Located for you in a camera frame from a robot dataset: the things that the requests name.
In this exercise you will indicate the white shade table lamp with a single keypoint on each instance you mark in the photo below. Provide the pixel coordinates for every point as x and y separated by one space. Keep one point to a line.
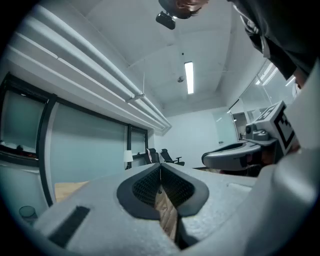
128 155

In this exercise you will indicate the black-framed frosted window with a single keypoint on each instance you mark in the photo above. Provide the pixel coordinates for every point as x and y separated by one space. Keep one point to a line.
137 142
22 117

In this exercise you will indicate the long ceiling light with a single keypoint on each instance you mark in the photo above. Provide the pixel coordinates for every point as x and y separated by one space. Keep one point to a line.
189 77

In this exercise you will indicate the wide frosted window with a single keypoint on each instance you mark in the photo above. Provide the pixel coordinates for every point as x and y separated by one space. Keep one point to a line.
87 147

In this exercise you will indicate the frosted glass door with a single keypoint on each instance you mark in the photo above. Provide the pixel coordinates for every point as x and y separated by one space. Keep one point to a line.
223 127

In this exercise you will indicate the black head-worn camera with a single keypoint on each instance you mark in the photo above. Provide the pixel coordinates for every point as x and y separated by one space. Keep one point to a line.
165 20

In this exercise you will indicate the glass partition wall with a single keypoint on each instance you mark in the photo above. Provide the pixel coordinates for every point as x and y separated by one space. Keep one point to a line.
257 97

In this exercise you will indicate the clear glass cup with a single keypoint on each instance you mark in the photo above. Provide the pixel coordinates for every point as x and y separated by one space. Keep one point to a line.
28 214

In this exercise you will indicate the white pipe bracket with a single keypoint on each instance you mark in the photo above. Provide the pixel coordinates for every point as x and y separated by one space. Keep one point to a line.
135 97

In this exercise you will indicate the person's head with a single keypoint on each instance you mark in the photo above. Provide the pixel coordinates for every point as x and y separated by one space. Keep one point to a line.
186 10

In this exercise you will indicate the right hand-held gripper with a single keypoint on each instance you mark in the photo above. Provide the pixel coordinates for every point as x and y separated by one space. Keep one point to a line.
265 130

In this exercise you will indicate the white ceiling pipes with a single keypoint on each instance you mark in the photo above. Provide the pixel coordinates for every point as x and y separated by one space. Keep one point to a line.
82 62

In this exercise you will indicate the round ceiling smoke detector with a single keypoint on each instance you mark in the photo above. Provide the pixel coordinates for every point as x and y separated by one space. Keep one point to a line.
180 79

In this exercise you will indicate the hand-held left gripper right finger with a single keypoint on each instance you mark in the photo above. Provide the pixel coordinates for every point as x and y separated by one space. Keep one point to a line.
212 200

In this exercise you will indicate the person's black jacket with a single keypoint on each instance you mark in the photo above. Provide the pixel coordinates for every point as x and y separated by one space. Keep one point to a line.
282 27

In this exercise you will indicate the person's right forearm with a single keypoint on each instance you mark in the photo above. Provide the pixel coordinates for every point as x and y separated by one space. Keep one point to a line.
301 78

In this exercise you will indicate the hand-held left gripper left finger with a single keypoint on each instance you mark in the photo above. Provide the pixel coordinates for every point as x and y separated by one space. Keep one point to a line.
100 207

